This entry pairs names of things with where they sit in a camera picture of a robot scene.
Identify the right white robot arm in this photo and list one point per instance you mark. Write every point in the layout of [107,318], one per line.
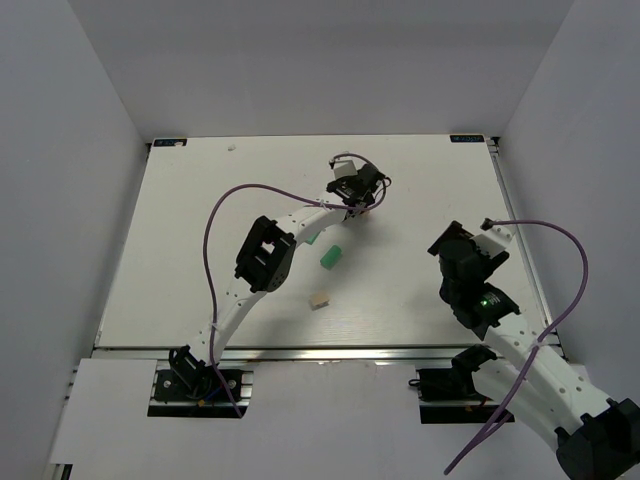
[592,435]

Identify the green cylinder block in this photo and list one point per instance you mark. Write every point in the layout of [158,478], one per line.
[332,256]

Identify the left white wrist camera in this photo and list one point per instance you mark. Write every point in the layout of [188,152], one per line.
[343,167]

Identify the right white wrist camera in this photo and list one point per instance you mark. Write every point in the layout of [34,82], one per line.
[494,238]

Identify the left blue corner label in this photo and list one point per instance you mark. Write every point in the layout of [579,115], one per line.
[169,142]

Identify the blue corner label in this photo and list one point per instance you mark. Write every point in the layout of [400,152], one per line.
[169,142]
[466,138]

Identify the right blue corner label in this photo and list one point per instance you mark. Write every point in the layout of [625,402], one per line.
[466,138]

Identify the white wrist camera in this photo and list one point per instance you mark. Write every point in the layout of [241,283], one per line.
[343,167]
[494,238]

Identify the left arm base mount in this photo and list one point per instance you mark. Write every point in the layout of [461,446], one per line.
[187,387]

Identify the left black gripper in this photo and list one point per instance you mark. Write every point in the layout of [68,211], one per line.
[364,198]

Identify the small light wood block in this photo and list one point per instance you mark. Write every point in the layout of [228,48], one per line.
[319,300]

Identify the aluminium right side rail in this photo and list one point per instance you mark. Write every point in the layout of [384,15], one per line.
[532,274]

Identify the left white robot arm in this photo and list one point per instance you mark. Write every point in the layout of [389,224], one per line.
[264,260]

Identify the aluminium rail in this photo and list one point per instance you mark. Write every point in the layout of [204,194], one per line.
[237,355]
[532,274]

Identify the green rectangular block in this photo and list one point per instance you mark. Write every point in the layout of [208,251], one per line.
[311,240]

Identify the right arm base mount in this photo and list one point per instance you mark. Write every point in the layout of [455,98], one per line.
[448,396]

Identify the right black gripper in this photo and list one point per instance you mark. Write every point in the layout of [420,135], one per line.
[451,236]

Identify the aluminium front rail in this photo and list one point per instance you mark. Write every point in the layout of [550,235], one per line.
[237,355]

